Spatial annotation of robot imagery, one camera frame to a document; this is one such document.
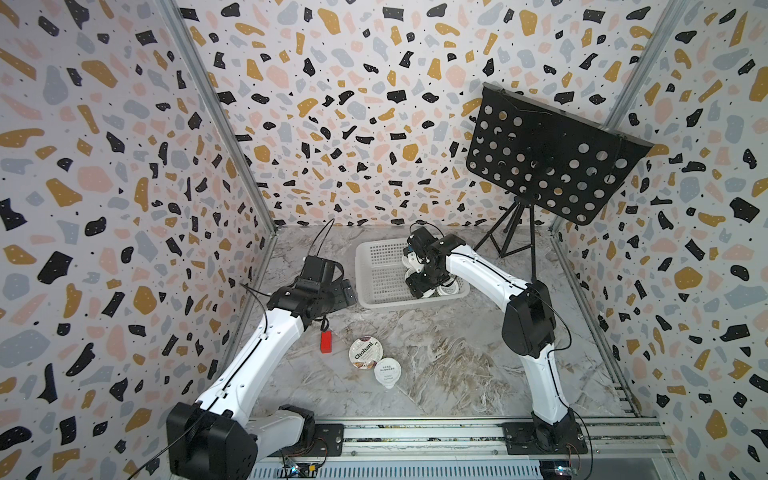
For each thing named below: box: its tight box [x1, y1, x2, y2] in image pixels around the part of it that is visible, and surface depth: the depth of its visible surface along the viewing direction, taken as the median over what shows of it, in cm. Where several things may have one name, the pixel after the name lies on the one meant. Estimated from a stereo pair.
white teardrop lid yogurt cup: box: [374, 357, 402, 389], surface depth 81 cm
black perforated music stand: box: [465, 82, 654, 282], surface depth 77 cm
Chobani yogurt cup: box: [348, 336, 384, 370], surface depth 85 cm
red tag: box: [320, 331, 333, 354], surface depth 92 cm
